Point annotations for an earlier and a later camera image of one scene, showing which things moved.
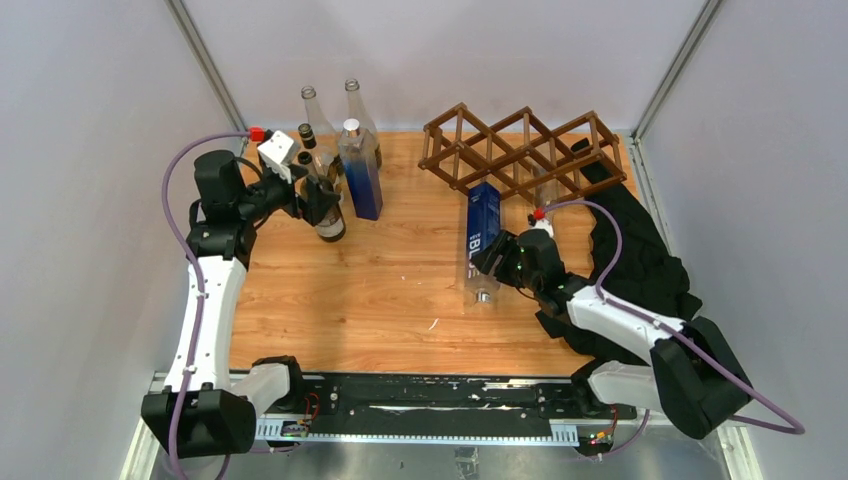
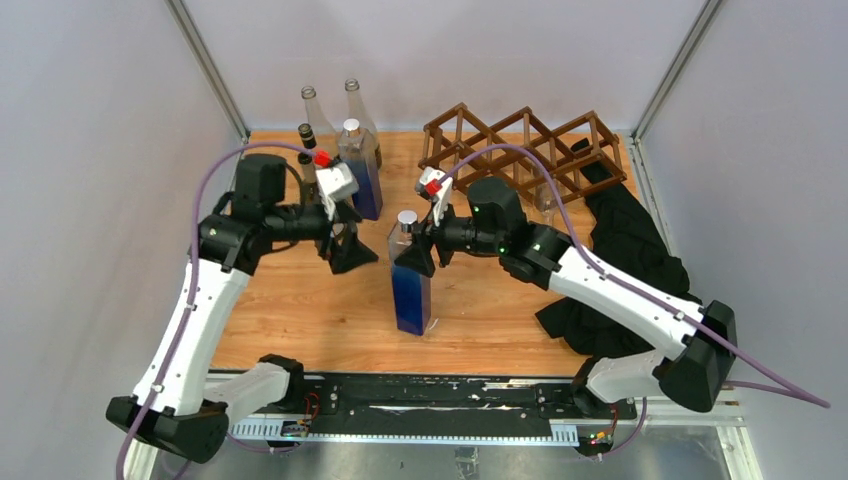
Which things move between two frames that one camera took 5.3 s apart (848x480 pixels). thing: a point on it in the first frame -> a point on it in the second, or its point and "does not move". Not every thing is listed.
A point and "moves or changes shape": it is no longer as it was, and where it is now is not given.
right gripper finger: x=499 y=259 -> x=417 y=255
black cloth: x=633 y=262 does not move
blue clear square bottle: x=360 y=160 does not move
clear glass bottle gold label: x=357 y=111 does not move
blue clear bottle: x=483 y=224 moves or changes shape
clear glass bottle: x=322 y=126 does not move
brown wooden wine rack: x=523 y=156 does not move
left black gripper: x=317 y=201 -> x=350 y=251
